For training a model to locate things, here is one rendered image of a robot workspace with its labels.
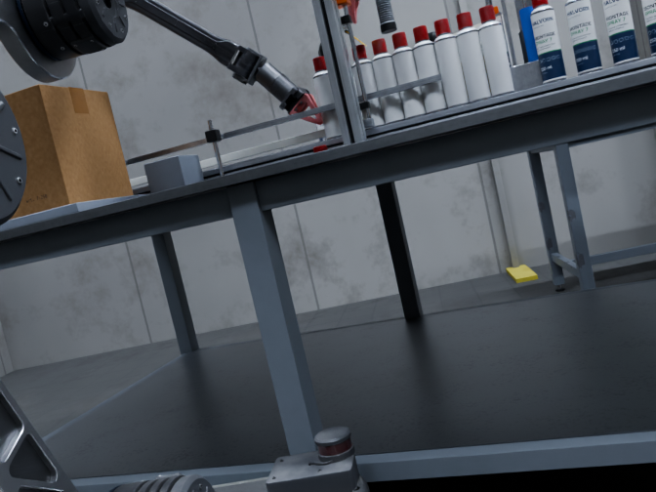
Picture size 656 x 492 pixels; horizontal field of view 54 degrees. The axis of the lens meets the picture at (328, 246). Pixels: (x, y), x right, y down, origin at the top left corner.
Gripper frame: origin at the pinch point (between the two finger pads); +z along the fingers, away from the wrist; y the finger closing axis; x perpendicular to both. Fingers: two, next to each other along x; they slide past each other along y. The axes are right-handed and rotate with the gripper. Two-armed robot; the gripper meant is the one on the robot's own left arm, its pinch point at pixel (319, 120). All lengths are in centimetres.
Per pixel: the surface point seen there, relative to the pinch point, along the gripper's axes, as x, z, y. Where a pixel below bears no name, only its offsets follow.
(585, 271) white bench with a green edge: -3, 96, 119
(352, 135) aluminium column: -5.5, 12.3, -16.3
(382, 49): -23.2, 1.9, -1.3
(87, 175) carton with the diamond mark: 39, -27, -32
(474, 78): -31.5, 23.8, -3.6
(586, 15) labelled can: -56, 33, -3
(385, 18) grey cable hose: -29.1, 0.7, -11.9
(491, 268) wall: 46, 82, 259
